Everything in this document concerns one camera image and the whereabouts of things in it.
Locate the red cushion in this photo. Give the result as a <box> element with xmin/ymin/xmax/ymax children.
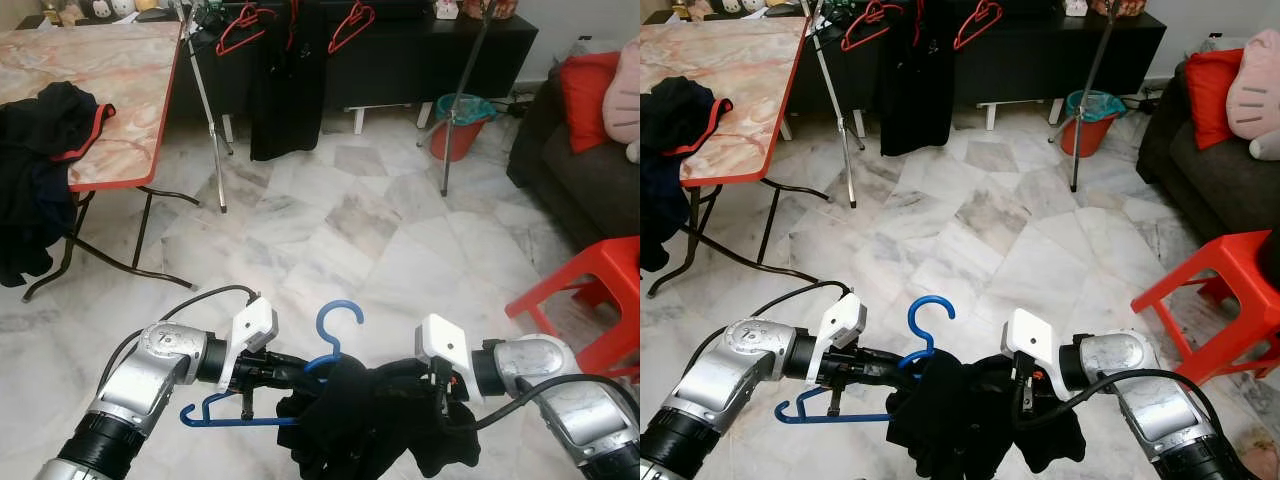
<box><xmin>558</xmin><ymin>50</ymin><xmax>623</xmax><ymax>154</ymax></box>
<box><xmin>1185</xmin><ymin>47</ymin><xmax>1246</xmax><ymax>151</ymax></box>

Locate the pink cat face cushion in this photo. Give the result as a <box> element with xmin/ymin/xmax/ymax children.
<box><xmin>603</xmin><ymin>40</ymin><xmax>640</xmax><ymax>146</ymax></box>
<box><xmin>1226</xmin><ymin>28</ymin><xmax>1280</xmax><ymax>141</ymax></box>

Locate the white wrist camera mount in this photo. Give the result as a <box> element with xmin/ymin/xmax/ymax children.
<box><xmin>1003</xmin><ymin>308</ymin><xmax>1063</xmax><ymax>399</ymax></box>
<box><xmin>215</xmin><ymin>297</ymin><xmax>278</xmax><ymax>393</ymax></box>
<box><xmin>415</xmin><ymin>313</ymin><xmax>473</xmax><ymax>406</ymax></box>
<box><xmin>805</xmin><ymin>293</ymin><xmax>868</xmax><ymax>386</ymax></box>

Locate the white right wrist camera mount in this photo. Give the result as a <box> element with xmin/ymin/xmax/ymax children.
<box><xmin>1003</xmin><ymin>308</ymin><xmax>1063</xmax><ymax>399</ymax></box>
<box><xmin>415</xmin><ymin>313</ymin><xmax>473</xmax><ymax>406</ymax></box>

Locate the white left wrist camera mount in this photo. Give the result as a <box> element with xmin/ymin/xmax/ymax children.
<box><xmin>215</xmin><ymin>297</ymin><xmax>278</xmax><ymax>393</ymax></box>
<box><xmin>805</xmin><ymin>293</ymin><xmax>868</xmax><ymax>386</ymax></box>

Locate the black t-shirt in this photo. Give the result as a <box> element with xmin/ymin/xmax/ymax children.
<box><xmin>249</xmin><ymin>0</ymin><xmax>328</xmax><ymax>163</ymax></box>
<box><xmin>880</xmin><ymin>0</ymin><xmax>956</xmax><ymax>158</ymax></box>

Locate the dark grey sofa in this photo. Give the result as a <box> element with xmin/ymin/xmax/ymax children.
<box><xmin>507</xmin><ymin>75</ymin><xmax>640</xmax><ymax>251</ymax></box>
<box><xmin>1137</xmin><ymin>60</ymin><xmax>1280</xmax><ymax>241</ymax></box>

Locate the blue plastic hanger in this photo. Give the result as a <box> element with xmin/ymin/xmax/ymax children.
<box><xmin>775</xmin><ymin>295</ymin><xmax>956</xmax><ymax>424</ymax></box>
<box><xmin>180</xmin><ymin>300</ymin><xmax>366</xmax><ymax>429</ymax></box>

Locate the black TV console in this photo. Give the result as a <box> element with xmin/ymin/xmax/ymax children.
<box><xmin>165</xmin><ymin>8</ymin><xmax>539</xmax><ymax>136</ymax></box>
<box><xmin>800</xmin><ymin>5</ymin><xmax>1168</xmax><ymax>131</ymax></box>

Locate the red bin with teal bag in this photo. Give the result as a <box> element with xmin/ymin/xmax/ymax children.
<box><xmin>1060</xmin><ymin>90</ymin><xmax>1128</xmax><ymax>158</ymax></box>
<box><xmin>430</xmin><ymin>93</ymin><xmax>498</xmax><ymax>163</ymax></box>

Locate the marble-pattern folding table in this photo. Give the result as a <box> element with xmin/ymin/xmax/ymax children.
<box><xmin>0</xmin><ymin>20</ymin><xmax>201</xmax><ymax>303</ymax></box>
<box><xmin>640</xmin><ymin>18</ymin><xmax>831</xmax><ymax>299</ymax></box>

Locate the black garment with red trim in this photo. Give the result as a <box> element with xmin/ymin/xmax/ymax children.
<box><xmin>640</xmin><ymin>75</ymin><xmax>736</xmax><ymax>273</ymax></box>
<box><xmin>0</xmin><ymin>80</ymin><xmax>118</xmax><ymax>289</ymax></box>

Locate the red plastic stool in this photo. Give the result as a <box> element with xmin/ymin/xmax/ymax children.
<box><xmin>505</xmin><ymin>237</ymin><xmax>640</xmax><ymax>381</ymax></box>
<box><xmin>1132</xmin><ymin>230</ymin><xmax>1280</xmax><ymax>386</ymax></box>

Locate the silver clothes rack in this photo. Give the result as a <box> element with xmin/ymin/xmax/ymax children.
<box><xmin>800</xmin><ymin>0</ymin><xmax>1126</xmax><ymax>209</ymax></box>
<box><xmin>172</xmin><ymin>0</ymin><xmax>501</xmax><ymax>214</ymax></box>

